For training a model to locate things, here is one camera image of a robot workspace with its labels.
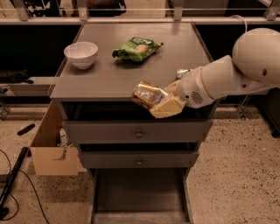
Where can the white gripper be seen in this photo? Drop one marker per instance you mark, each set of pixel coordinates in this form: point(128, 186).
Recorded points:
point(191, 87)

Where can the crushed orange can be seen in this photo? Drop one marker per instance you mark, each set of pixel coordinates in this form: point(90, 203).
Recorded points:
point(147, 95)

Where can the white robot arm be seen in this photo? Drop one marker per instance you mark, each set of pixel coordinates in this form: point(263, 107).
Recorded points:
point(253, 66)

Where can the grey top drawer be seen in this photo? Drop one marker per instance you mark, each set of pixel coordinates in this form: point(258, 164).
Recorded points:
point(131, 132)

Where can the grey drawer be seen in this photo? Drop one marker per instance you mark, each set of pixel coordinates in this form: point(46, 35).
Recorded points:
point(131, 132)
point(140, 196)
point(137, 159)

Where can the grey middle drawer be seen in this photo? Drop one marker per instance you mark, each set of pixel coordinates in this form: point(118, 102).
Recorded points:
point(137, 159)

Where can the grey bottom drawer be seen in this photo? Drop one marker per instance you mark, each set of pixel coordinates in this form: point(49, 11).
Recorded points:
point(140, 196)

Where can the green chip bag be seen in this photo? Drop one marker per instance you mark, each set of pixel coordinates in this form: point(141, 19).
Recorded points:
point(136, 49)

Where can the white bowl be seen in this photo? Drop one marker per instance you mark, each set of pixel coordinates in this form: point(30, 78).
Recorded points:
point(81, 54)

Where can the cardboard box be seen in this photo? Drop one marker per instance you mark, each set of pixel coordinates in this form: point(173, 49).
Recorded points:
point(48, 156)

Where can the black marker on floor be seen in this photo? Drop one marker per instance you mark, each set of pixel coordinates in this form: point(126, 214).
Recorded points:
point(26, 129)

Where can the black bag on ledge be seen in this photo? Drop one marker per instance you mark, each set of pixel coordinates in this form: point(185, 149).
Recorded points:
point(15, 76)

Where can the black floor pole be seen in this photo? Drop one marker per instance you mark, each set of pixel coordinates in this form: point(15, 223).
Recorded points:
point(9, 180)

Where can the metal railing frame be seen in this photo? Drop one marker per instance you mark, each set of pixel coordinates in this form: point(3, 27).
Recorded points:
point(198, 12)

